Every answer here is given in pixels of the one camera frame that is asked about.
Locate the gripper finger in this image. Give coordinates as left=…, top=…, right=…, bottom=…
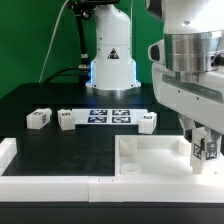
left=178, top=114, right=196, bottom=142
left=204, top=127, right=222, bottom=160

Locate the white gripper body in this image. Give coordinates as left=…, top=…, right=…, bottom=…
left=148, top=39, right=224, bottom=134

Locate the white square tabletop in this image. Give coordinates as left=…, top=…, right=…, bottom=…
left=115, top=135, right=214, bottom=176

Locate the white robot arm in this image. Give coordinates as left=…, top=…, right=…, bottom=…
left=87, top=0, right=224, bottom=162

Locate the white U-shaped obstacle fence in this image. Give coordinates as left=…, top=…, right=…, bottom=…
left=0, top=138, right=224, bottom=203

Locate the white marker base plate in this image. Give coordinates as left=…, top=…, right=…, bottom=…
left=72, top=109, right=147, bottom=125

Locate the black cable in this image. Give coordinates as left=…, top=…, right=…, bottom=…
left=44, top=66, right=91, bottom=84

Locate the white cable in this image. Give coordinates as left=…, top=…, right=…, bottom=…
left=38, top=0, right=69, bottom=84

